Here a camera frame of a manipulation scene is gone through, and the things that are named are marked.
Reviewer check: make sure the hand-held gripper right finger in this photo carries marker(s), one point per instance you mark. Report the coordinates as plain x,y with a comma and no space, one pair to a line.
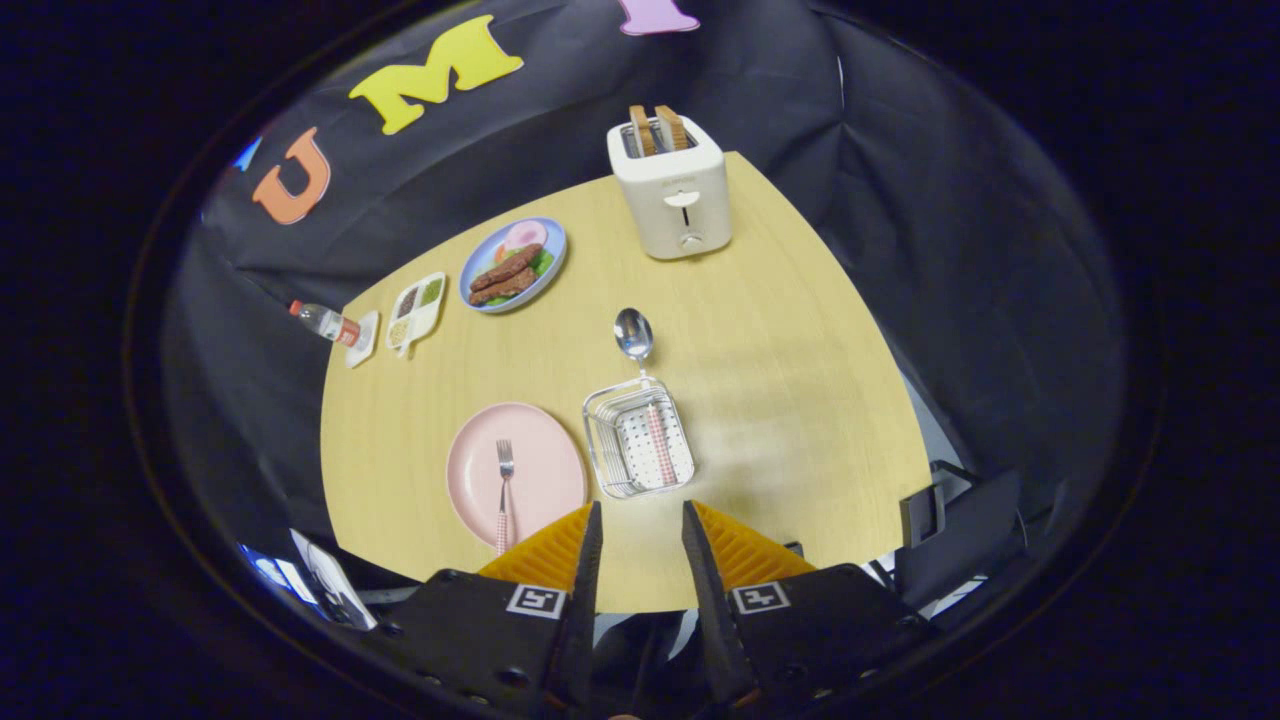
708,610

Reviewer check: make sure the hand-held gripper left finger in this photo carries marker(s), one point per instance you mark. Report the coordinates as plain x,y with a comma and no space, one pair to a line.
580,620

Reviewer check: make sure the pink plate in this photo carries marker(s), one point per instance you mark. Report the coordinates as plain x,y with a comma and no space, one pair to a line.
545,455

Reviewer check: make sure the clear perforated basket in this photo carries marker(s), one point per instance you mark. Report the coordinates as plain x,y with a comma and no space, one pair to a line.
625,440

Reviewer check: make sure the brown sausage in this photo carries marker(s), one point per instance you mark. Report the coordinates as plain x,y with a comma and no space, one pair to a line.
508,266
503,288

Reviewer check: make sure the white divided condiment dish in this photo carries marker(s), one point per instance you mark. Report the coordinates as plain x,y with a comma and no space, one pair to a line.
415,315

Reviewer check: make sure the white square coaster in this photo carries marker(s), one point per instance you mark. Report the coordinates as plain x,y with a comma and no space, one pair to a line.
366,345

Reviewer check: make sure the green lettuce leaves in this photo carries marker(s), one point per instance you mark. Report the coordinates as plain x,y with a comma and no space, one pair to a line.
543,262

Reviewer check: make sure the blue plate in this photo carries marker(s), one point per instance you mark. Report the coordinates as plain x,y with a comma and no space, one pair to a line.
480,262

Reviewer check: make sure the pink ham slice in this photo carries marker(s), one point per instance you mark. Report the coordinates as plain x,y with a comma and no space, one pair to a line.
526,235

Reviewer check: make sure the clear red-label water bottle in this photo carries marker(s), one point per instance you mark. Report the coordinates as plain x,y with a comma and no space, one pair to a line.
325,322

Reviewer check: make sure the white toaster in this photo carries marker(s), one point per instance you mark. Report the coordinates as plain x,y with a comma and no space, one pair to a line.
675,215

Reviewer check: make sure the brown toast slice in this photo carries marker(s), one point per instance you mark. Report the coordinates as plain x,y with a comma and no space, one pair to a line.
641,130
671,127

